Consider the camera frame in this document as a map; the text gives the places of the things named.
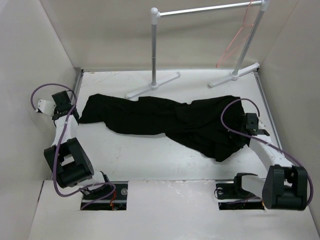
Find black trousers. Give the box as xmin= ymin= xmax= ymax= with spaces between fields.
xmin=79 ymin=94 xmax=249 ymax=162

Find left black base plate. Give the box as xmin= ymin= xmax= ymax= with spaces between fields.
xmin=80 ymin=181 xmax=129 ymax=211

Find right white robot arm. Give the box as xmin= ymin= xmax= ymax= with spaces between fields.
xmin=231 ymin=113 xmax=308 ymax=211

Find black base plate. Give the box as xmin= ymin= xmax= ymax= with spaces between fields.
xmin=80 ymin=181 xmax=129 ymax=211
xmin=214 ymin=182 xmax=265 ymax=211

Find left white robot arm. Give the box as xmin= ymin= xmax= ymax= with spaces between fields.
xmin=43 ymin=90 xmax=116 ymax=201

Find white clothes rack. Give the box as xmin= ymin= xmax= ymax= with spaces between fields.
xmin=125 ymin=0 xmax=270 ymax=100

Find pink wire hanger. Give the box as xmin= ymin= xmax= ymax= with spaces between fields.
xmin=215 ymin=0 xmax=255 ymax=68

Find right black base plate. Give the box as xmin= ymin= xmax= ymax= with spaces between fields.
xmin=214 ymin=182 xmax=265 ymax=211

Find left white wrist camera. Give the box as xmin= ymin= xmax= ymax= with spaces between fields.
xmin=35 ymin=99 xmax=56 ymax=117

